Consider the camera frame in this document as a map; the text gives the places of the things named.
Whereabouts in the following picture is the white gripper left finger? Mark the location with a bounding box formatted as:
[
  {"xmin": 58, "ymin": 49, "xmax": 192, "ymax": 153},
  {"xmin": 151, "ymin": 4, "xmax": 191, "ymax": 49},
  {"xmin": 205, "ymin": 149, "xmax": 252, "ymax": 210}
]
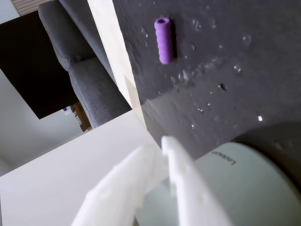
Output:
[{"xmin": 70, "ymin": 144, "xmax": 169, "ymax": 226}]

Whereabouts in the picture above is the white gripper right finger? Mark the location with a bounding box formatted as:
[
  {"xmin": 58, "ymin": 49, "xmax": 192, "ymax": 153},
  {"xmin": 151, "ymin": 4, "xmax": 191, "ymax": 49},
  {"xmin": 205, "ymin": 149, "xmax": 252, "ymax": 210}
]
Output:
[{"xmin": 160, "ymin": 136, "xmax": 228, "ymax": 226}]

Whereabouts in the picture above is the purple ribbed pen grip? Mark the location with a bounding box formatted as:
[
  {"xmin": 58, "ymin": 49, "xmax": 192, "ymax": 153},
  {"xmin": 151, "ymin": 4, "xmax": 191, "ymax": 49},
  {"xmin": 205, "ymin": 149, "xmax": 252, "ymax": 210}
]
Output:
[{"xmin": 154, "ymin": 16, "xmax": 176, "ymax": 65}]

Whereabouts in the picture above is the pale green metal mug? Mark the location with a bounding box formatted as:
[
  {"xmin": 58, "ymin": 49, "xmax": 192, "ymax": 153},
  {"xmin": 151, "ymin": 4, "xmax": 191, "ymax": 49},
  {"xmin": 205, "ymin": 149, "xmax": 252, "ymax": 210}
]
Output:
[{"xmin": 135, "ymin": 141, "xmax": 301, "ymax": 226}]

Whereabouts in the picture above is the brown cardboard box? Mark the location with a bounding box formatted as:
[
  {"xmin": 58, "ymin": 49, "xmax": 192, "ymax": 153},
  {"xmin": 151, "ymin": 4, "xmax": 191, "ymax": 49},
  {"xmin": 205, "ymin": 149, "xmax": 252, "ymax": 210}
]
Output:
[{"xmin": 70, "ymin": 102, "xmax": 93, "ymax": 133}]

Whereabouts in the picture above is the black table mat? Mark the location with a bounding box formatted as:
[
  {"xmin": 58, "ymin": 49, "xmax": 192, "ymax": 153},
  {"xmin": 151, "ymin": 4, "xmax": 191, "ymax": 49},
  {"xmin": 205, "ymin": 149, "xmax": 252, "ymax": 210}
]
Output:
[{"xmin": 112, "ymin": 0, "xmax": 301, "ymax": 161}]

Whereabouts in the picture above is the grey fabric sofa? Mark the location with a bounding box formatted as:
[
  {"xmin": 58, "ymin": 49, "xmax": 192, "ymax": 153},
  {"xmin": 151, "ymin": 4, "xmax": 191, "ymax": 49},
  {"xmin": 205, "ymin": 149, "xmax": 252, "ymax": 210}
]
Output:
[{"xmin": 38, "ymin": 0, "xmax": 132, "ymax": 129}]

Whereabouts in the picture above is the black flat panel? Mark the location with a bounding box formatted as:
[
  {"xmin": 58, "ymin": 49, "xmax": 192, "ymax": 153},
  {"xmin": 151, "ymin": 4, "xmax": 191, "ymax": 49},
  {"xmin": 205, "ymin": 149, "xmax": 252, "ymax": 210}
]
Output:
[{"xmin": 0, "ymin": 10, "xmax": 79, "ymax": 120}]

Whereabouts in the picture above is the white slatted panel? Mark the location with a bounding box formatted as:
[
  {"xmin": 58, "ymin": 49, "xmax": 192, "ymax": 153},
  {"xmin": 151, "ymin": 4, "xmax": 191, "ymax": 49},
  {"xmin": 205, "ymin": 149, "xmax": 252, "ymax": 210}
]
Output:
[{"xmin": 13, "ymin": 0, "xmax": 56, "ymax": 17}]

